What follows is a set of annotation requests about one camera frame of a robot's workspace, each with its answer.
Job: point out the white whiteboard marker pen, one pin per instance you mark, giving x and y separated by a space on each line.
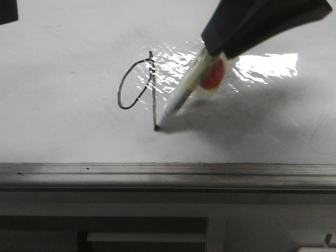
203 77

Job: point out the white whiteboard with metal frame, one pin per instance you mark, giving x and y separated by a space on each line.
270 124

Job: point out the white table frame below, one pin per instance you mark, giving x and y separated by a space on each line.
165 221

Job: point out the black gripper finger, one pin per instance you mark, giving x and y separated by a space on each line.
8 11
237 26

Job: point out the white object bottom right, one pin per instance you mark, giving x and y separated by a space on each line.
328 245

